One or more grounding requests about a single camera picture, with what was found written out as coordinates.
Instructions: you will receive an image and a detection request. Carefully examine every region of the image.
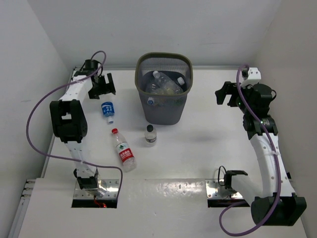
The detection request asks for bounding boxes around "metal base plate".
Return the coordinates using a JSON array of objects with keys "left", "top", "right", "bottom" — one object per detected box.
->
[
  {"left": 73, "top": 179, "right": 119, "bottom": 200},
  {"left": 205, "top": 179, "right": 243, "bottom": 200}
]

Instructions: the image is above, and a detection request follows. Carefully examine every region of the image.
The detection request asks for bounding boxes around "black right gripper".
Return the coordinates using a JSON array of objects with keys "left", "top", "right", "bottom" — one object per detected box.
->
[{"left": 216, "top": 81, "right": 254, "bottom": 115}]

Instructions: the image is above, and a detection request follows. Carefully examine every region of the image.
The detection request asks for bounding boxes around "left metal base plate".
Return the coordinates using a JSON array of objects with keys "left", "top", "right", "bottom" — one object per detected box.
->
[{"left": 73, "top": 179, "right": 119, "bottom": 200}]

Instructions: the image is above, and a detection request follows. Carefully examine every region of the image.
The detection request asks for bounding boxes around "pineapple juice bottle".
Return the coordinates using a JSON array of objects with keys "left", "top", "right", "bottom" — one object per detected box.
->
[{"left": 172, "top": 77, "right": 186, "bottom": 94}]

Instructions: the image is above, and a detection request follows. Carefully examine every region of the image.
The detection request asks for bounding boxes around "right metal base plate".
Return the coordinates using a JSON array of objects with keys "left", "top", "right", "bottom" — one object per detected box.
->
[{"left": 205, "top": 179, "right": 243, "bottom": 200}]

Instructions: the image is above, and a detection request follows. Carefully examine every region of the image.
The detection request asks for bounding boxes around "clear bottle blue cap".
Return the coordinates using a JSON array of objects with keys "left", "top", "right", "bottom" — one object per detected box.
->
[
  {"left": 145, "top": 82, "right": 159, "bottom": 94},
  {"left": 153, "top": 71, "right": 183, "bottom": 95}
]

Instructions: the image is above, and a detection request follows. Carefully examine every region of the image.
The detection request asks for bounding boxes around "grey mesh waste bin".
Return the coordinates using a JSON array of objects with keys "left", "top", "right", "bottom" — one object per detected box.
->
[{"left": 135, "top": 52, "right": 193, "bottom": 125}]

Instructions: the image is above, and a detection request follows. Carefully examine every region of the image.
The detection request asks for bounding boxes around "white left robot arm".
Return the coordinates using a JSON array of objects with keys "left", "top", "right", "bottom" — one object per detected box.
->
[{"left": 50, "top": 59, "right": 116, "bottom": 197}]

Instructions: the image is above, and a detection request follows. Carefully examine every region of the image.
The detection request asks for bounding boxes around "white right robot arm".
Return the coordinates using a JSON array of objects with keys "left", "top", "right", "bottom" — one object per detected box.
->
[{"left": 215, "top": 81, "right": 307, "bottom": 226}]

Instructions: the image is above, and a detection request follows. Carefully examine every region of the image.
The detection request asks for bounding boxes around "red label water bottle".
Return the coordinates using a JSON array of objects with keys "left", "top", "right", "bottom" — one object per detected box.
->
[{"left": 111, "top": 128, "right": 137, "bottom": 172}]

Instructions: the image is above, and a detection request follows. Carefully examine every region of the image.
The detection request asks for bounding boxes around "small black cap bottle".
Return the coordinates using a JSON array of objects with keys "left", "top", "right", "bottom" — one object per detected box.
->
[{"left": 145, "top": 124, "right": 157, "bottom": 146}]

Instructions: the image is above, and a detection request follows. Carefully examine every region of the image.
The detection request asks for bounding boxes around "blue label water bottle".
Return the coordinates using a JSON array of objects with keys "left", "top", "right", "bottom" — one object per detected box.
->
[{"left": 147, "top": 97, "right": 156, "bottom": 106}]

